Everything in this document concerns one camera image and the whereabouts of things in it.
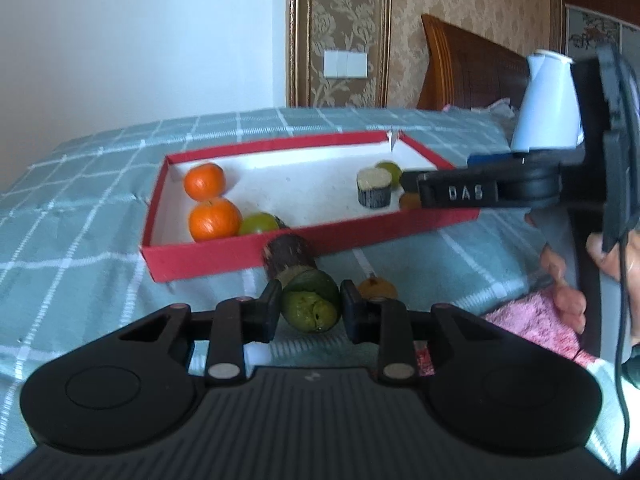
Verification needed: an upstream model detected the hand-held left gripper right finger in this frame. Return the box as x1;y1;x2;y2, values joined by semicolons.
340;280;501;381

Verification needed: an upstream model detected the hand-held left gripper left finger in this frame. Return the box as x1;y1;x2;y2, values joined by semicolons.
117;280;283;381

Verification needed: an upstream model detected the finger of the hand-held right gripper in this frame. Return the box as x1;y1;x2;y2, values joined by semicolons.
400;167;506;209
467;152;556;167

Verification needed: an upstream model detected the green fruit chunk yellow flesh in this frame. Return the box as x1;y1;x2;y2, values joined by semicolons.
279;270;343;333

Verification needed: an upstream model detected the small green lime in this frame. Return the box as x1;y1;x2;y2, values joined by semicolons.
375;160;404;188

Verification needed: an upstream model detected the red cardboard box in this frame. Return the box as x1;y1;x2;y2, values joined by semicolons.
140;130;481;283

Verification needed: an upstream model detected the green mandarin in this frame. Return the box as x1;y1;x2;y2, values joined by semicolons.
238;212;281;236

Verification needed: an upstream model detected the large orange mandarin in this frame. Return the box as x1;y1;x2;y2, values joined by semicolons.
188;197;243;243

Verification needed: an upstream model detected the person's right hand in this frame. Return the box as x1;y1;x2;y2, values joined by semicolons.
525;212;640;346

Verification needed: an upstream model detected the pink cloth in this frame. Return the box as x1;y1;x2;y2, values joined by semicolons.
442;99;516;121

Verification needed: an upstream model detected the long dark sugarcane piece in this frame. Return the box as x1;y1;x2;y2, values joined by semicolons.
262;233;317;286

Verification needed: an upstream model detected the white jug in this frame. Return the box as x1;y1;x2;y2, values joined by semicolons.
510;50;586;153

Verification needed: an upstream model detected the short dark sugarcane piece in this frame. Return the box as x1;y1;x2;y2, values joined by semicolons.
356;167;393;208

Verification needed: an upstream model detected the wooden headboard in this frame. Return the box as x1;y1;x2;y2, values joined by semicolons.
417;14;538;111

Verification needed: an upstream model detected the framed floral panel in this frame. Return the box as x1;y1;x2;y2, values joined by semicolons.
565;4;626;58

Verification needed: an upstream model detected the small orange mandarin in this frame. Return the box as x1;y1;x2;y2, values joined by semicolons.
184;162;226;200

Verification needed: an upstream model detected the pink towel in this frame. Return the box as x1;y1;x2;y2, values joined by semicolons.
415;290;596;378

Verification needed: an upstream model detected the white wall switch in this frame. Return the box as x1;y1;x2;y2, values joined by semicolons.
323;50;368;79

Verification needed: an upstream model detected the black cable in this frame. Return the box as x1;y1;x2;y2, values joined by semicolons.
614;237;632;473

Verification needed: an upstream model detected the gold framed wall panel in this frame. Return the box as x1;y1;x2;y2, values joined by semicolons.
286;0;392;108

